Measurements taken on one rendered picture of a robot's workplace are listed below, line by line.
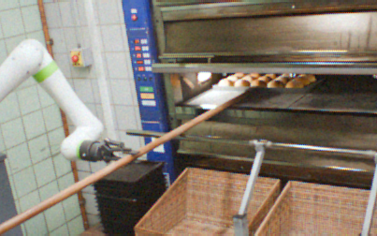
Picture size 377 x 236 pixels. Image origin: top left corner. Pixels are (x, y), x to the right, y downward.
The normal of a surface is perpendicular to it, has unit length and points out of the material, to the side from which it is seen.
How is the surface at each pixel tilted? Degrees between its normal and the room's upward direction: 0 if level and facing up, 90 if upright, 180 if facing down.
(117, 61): 90
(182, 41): 70
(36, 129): 90
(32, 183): 90
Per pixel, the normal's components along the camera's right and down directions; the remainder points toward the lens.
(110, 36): -0.57, 0.29
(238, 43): -0.58, -0.04
